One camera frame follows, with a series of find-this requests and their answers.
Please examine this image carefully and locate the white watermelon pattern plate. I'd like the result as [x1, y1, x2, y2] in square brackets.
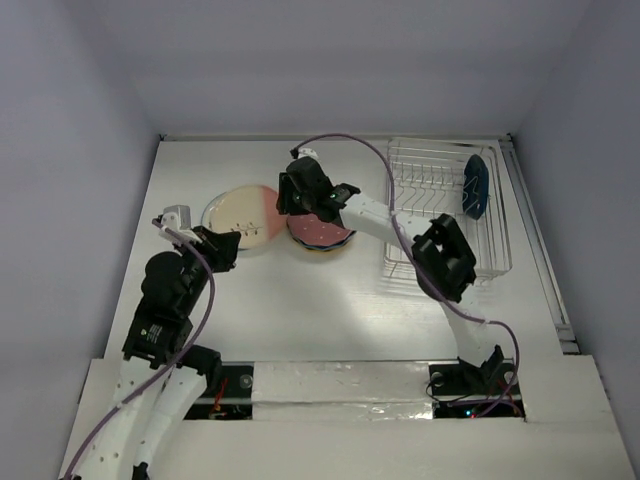
[202, 188, 265, 251]

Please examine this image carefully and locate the blue dotted plate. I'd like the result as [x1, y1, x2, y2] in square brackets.
[289, 231, 356, 252]

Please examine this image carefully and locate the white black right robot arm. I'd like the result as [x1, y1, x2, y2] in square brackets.
[277, 149, 504, 392]

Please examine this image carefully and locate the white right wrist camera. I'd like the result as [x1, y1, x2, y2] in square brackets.
[289, 146, 319, 161]

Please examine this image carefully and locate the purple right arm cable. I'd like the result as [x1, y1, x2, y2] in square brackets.
[294, 133, 521, 419]

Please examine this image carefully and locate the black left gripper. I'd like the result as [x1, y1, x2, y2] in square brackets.
[174, 223, 241, 311]

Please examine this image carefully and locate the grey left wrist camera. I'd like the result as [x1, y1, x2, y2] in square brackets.
[159, 205, 193, 238]

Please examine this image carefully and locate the maroon dotted plate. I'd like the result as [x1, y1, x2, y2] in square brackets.
[287, 214, 353, 246]

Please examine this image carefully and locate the pink plate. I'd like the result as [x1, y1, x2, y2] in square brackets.
[205, 184, 282, 251]

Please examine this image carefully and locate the clear wire dish rack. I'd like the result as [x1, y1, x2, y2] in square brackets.
[381, 137, 515, 286]

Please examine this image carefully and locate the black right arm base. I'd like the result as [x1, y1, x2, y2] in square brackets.
[429, 363, 513, 400]

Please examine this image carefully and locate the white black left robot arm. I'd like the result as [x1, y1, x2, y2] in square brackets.
[63, 226, 241, 479]

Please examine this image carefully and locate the dark blue heart plate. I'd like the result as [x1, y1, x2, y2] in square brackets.
[462, 154, 490, 220]

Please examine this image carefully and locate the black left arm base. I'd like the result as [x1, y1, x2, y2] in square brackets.
[185, 363, 254, 421]

